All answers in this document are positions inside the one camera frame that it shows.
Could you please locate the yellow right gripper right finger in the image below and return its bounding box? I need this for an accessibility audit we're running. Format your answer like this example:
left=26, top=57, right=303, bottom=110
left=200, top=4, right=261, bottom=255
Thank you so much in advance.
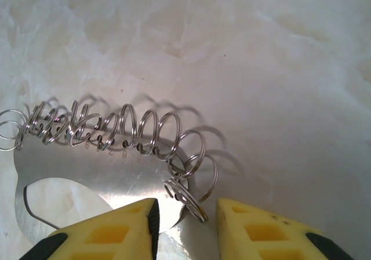
left=216, top=198, right=353, bottom=260

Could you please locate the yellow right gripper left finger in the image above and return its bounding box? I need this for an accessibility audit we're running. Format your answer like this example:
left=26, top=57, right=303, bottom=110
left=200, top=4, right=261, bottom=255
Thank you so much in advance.
left=21, top=197, right=161, bottom=260

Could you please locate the metal key holder with rings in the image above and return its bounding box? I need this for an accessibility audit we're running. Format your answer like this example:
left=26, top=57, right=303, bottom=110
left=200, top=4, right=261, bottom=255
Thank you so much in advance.
left=0, top=99, right=220, bottom=240

